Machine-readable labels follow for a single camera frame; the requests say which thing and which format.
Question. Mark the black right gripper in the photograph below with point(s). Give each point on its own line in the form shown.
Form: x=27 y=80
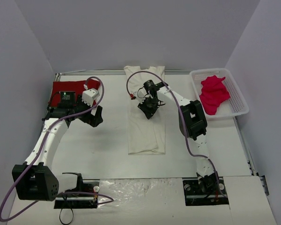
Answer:
x=148 y=107

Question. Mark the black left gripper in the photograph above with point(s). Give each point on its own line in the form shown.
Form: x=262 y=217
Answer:
x=90 y=116

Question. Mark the white t shirt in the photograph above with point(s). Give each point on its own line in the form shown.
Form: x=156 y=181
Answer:
x=145 y=136

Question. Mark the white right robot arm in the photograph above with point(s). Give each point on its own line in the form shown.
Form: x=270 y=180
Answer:
x=192 y=124

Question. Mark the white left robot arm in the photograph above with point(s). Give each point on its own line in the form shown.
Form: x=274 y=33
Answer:
x=34 y=178

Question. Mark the folded red t shirt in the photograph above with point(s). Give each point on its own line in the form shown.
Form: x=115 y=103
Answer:
x=75 y=86

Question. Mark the pink t shirt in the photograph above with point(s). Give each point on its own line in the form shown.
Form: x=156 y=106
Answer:
x=213 y=94

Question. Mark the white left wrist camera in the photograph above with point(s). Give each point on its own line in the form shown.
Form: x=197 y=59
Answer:
x=89 y=96

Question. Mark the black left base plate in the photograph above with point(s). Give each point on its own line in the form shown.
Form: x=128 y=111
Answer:
x=79 y=201

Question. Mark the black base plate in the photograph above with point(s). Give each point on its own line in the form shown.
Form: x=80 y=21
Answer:
x=195 y=196
x=79 y=201

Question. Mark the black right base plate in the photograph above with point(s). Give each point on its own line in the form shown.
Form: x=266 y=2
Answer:
x=195 y=196

